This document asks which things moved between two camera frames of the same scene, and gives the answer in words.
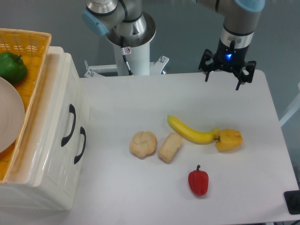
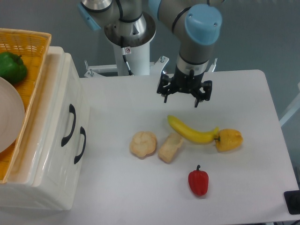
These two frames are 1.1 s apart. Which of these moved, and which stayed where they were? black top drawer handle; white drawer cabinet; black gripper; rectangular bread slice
Moved: black gripper
Stayed: black top drawer handle; white drawer cabinet; rectangular bread slice
